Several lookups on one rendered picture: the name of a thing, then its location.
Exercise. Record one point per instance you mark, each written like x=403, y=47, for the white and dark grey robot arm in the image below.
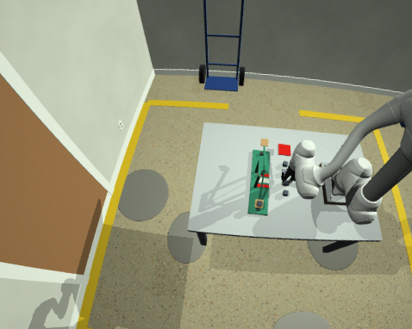
x=362, y=203

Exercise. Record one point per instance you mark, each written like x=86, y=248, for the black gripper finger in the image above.
x=284, y=177
x=292, y=178

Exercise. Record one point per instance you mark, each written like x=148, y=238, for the flat red square plate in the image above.
x=283, y=149

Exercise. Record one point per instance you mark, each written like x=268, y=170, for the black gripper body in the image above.
x=290, y=171

